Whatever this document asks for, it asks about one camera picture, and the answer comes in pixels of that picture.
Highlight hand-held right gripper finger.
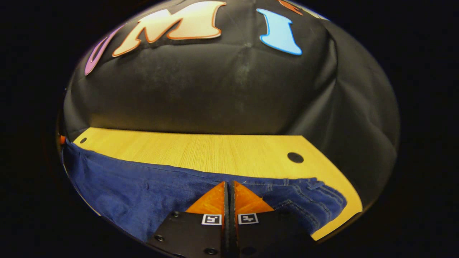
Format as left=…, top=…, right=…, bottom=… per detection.
left=147, top=181, right=229, bottom=258
left=229, top=180, right=316, bottom=258

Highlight blue denim jeans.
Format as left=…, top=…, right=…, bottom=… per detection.
left=62, top=140, right=347, bottom=242

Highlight black backdrop cloth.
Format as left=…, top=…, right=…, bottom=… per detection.
left=63, top=0, right=400, bottom=208

